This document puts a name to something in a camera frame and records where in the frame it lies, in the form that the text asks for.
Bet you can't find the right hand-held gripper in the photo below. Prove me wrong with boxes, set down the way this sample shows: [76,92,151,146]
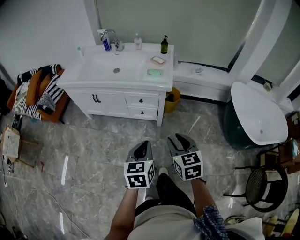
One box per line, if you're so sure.
[166,133,203,181]

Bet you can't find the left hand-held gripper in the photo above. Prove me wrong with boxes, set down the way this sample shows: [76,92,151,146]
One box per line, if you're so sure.
[123,140,156,189]

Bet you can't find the green soap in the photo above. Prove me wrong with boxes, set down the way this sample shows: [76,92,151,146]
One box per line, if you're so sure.
[147,68,165,78]

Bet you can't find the pink soap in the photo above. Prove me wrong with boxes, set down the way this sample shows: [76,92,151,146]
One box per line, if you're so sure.
[150,55,167,66]

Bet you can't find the person's right forearm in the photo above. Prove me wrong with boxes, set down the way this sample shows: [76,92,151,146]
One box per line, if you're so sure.
[191,178,218,218]

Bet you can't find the person's left forearm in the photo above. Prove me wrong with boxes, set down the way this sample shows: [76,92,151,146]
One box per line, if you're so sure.
[105,187,145,240]

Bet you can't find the white vanity drawer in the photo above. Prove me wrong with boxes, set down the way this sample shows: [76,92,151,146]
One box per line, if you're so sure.
[127,106,159,120]
[125,93,160,109]

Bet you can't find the yellow waste bin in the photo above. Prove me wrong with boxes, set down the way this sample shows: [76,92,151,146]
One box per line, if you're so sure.
[164,87,181,114]

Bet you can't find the person's black trousers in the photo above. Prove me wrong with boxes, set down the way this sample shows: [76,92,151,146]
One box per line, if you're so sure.
[135,173,197,216]

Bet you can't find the white vanity with sink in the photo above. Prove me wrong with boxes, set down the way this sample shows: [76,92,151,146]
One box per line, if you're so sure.
[57,42,175,127]

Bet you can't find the white raised ledge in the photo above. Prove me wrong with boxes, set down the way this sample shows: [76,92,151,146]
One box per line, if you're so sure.
[172,61,233,103]

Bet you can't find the person's white shirt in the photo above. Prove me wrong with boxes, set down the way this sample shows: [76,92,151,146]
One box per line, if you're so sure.
[126,205,263,240]

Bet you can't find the white dark green bathtub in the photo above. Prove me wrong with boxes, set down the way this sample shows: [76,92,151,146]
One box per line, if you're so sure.
[223,81,289,150]

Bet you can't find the blue checked cloth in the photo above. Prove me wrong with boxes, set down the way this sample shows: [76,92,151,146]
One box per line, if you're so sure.
[193,204,229,240]

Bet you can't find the black wicker chair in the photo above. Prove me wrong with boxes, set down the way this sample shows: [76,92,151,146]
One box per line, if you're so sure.
[223,164,289,213]

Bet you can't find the orange sofa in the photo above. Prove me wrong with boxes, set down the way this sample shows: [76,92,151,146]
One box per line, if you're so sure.
[7,64,71,124]

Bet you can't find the dark green pump bottle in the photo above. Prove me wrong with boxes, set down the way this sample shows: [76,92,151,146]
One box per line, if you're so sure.
[160,34,169,55]

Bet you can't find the black white striped blanket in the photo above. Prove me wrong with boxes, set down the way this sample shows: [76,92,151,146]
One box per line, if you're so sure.
[11,63,65,120]

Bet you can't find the wooden shelf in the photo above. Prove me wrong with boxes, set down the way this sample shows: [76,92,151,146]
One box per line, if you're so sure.
[256,111,300,175]

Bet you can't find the pink pump bottle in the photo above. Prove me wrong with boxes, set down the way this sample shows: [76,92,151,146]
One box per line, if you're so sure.
[134,32,143,51]

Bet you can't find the blue striped spray bottle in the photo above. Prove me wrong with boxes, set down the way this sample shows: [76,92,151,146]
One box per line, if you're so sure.
[97,29,111,51]

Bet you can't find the chrome faucet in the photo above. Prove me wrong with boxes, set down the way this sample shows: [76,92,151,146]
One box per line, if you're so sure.
[100,29,125,52]

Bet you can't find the white perforated appliance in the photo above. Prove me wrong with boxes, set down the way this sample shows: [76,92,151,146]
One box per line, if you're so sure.
[1,127,21,158]

